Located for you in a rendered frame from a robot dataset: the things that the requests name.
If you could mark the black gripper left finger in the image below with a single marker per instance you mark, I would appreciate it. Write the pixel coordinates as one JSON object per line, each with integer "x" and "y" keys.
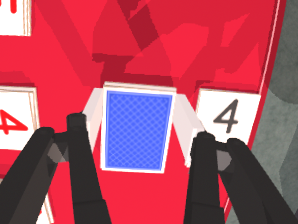
{"x": 24, "y": 188}

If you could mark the red card cloth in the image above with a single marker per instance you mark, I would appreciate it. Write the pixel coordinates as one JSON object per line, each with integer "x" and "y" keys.
{"x": 77, "y": 45}
{"x": 273, "y": 40}

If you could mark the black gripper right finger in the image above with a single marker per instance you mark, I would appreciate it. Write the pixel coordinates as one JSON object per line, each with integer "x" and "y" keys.
{"x": 254, "y": 197}

